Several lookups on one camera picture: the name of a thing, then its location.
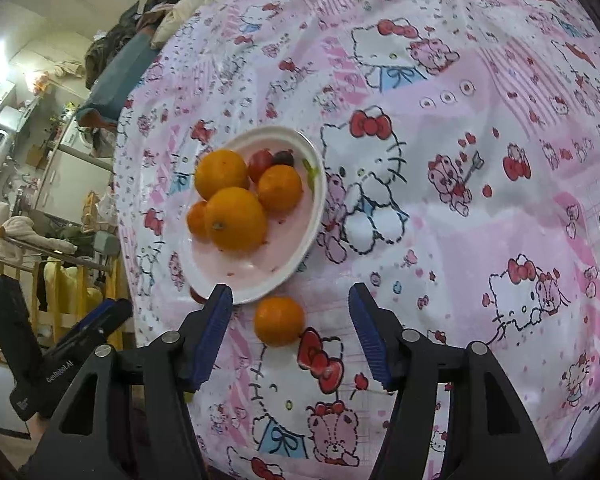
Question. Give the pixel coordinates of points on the beige towel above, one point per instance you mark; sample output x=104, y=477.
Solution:
x=30, y=232

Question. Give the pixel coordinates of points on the small tangerine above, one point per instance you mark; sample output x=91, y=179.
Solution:
x=196, y=220
x=280, y=187
x=279, y=321

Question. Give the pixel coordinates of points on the yellow rack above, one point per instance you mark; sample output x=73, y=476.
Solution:
x=55, y=280

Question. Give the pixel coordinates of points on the pink cartoon printed blanket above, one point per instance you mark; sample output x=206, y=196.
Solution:
x=455, y=235

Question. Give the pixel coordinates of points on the blue cushion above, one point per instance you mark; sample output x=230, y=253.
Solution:
x=115, y=85

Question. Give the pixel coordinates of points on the dark red tomato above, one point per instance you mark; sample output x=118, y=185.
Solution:
x=283, y=159

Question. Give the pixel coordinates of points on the pink strawberry-shaped plate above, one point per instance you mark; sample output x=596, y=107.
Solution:
x=280, y=245

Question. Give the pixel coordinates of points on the large navel orange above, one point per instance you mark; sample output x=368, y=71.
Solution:
x=235, y=219

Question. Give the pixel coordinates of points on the medium orange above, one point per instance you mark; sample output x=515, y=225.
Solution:
x=221, y=173

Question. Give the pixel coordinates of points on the heap of clothes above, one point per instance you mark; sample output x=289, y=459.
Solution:
x=130, y=25

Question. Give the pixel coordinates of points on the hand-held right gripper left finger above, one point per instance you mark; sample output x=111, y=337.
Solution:
x=212, y=330

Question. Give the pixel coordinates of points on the grey box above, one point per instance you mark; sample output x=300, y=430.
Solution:
x=106, y=247

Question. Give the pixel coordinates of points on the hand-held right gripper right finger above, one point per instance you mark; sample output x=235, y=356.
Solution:
x=372, y=340

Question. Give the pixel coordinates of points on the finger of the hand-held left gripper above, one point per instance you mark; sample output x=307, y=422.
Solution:
x=102, y=312
x=10, y=315

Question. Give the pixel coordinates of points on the hanging plastic bag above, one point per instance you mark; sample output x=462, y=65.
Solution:
x=40, y=83

